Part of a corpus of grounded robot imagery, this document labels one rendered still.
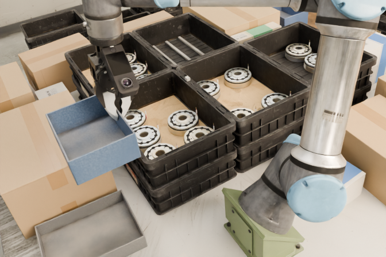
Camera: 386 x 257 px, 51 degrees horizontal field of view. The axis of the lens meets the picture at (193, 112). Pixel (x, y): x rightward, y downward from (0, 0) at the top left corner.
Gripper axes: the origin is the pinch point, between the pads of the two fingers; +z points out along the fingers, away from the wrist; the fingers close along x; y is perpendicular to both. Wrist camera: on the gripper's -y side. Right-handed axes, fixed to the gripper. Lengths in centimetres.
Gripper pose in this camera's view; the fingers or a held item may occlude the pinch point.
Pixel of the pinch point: (119, 116)
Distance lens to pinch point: 96.0
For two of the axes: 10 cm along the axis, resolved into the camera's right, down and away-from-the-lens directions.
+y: -4.6, -5.0, 7.3
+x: -8.9, 2.7, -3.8
